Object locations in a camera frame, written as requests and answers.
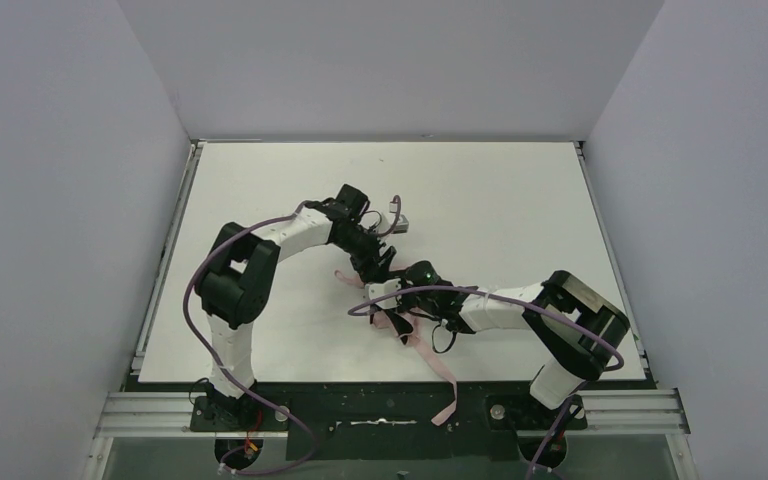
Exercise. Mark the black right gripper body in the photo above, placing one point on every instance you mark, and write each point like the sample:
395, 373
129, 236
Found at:
399, 312

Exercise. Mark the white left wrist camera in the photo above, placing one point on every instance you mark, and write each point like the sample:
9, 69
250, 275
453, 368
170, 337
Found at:
397, 226

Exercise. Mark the pink and black umbrella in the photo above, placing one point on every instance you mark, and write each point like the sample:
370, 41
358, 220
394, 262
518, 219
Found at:
415, 340

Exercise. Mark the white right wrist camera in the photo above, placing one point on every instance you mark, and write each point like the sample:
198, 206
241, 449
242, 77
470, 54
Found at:
384, 296

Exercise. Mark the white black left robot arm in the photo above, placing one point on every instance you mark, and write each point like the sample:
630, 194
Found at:
235, 280

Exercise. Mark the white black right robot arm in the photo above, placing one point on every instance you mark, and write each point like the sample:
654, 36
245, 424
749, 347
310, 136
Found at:
581, 330

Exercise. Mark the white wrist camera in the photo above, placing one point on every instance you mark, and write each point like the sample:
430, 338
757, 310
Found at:
384, 296
397, 226

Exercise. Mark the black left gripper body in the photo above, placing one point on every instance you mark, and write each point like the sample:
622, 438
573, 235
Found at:
376, 266

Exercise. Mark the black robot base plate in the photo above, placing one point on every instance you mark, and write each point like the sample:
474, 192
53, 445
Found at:
499, 421

